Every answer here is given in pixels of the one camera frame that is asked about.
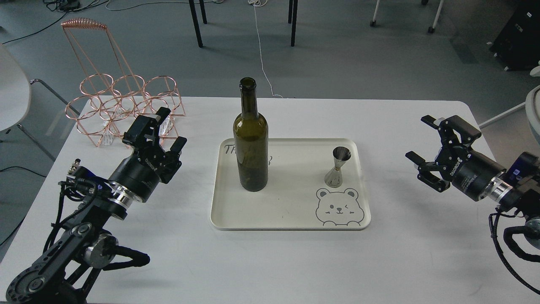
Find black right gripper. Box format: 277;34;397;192
405;115;506;201

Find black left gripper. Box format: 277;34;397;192
109;106;187;203

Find dark green wine bottle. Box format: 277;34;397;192
233;77;269;192

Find silver metal jigger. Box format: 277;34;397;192
324;146;351;188

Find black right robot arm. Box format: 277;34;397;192
406;115;540;293

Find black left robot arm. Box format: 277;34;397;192
5;106;187;304

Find white chair right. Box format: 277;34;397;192
479;61;540;146

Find white rolling chair base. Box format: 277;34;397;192
370;0;447;35

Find black equipment case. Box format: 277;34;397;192
489;0;540;71

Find black table leg left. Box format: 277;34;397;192
188;0;208;48

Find black table leg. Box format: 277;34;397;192
287;0;299;47
188;0;208;48

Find cream bear serving tray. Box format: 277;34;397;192
210;138;372;230

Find black table leg right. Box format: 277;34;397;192
287;0;299;47

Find copper wire bottle rack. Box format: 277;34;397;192
61;18;186;147

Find black floor cables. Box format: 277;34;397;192
2;0;110;45

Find white floor cable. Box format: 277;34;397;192
247;0;284;98

